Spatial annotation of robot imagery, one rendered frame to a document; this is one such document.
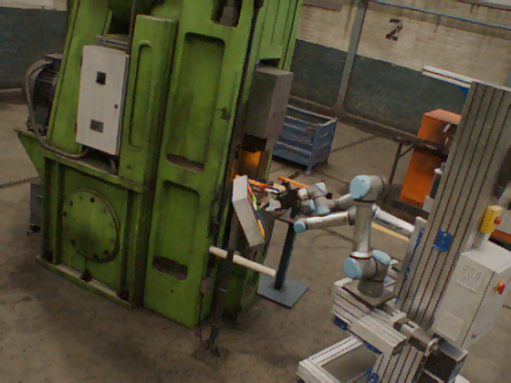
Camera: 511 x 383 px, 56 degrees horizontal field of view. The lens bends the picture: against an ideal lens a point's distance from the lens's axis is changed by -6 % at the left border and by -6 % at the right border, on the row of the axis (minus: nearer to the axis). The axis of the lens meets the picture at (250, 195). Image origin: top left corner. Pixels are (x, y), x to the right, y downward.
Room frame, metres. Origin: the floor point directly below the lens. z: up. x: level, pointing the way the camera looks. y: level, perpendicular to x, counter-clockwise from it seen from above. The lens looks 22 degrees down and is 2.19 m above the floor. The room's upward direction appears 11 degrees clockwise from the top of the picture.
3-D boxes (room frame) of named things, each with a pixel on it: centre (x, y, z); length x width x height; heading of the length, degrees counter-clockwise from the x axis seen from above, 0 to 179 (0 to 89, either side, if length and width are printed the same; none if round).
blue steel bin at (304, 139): (7.28, -0.36, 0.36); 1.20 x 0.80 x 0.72; 66
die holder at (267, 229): (3.30, 0.12, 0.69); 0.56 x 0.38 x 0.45; 70
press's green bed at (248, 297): (3.30, 0.12, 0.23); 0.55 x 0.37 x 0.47; 70
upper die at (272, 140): (3.24, 0.12, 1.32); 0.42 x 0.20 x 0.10; 70
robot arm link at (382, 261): (2.40, -0.74, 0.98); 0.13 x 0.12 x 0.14; 123
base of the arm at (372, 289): (2.40, -0.75, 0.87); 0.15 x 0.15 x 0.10
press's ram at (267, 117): (3.28, 0.11, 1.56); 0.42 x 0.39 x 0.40; 70
